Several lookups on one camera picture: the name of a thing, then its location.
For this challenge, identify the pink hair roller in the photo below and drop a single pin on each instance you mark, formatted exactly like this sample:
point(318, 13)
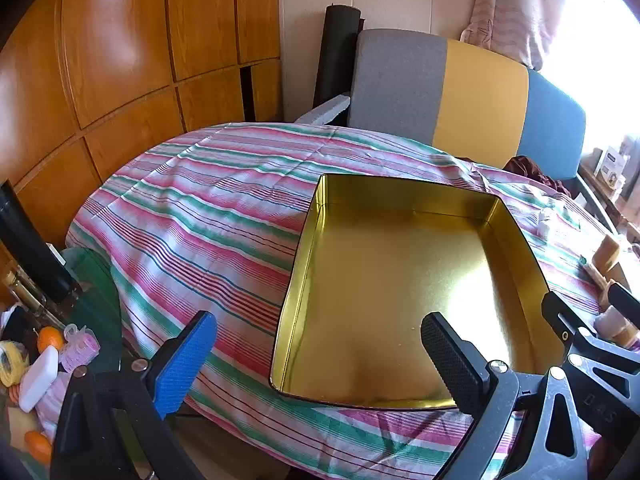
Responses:
point(80, 350)

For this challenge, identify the black rolled mat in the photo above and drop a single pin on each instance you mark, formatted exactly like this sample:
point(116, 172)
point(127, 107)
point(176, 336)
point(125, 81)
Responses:
point(335, 50)

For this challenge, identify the striped tablecloth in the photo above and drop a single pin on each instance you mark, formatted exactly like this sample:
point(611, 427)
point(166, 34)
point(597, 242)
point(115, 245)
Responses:
point(200, 220)

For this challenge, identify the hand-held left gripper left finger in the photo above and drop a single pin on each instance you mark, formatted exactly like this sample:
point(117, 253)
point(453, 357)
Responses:
point(185, 360)

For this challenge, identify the white printed box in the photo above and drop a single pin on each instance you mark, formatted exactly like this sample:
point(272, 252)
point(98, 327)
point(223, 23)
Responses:
point(612, 162)

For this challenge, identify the brown cake block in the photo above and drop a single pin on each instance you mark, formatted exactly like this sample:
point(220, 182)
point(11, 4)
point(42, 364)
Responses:
point(607, 252)
point(612, 322)

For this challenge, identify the yellow yarn ball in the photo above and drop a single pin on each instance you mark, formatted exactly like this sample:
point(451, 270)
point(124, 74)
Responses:
point(11, 365)

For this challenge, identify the wooden wardrobe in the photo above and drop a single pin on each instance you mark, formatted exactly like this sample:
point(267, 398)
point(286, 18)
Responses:
point(115, 60)

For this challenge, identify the white soap box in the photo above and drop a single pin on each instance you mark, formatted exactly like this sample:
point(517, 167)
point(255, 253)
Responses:
point(39, 377)

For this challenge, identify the gold metal tin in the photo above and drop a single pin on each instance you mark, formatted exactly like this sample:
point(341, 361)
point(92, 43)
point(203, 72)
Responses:
point(400, 285)

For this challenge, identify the black cylinder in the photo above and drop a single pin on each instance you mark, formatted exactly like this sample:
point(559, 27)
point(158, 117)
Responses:
point(30, 245)

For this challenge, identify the dark red cloth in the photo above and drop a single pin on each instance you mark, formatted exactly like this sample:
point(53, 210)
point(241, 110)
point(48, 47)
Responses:
point(530, 167)

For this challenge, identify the long white snack packet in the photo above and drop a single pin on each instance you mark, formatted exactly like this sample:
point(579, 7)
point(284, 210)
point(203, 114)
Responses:
point(595, 272)

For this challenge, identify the grey yellow blue armchair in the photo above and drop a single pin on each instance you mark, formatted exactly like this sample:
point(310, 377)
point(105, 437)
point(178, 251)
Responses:
point(480, 100)

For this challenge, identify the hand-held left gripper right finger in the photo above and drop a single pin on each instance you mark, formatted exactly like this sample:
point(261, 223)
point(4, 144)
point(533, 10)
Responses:
point(450, 355)

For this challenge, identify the orange fruit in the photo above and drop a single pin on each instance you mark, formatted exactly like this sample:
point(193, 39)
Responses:
point(37, 445)
point(51, 339)

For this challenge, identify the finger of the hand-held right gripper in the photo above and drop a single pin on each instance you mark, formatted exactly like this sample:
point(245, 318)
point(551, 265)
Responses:
point(625, 300)
point(560, 320)

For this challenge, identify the wooden side table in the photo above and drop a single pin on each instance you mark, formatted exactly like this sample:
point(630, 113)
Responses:
point(600, 185)

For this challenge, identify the pink patterned curtain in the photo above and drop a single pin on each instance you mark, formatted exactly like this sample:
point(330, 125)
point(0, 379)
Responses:
point(510, 5)

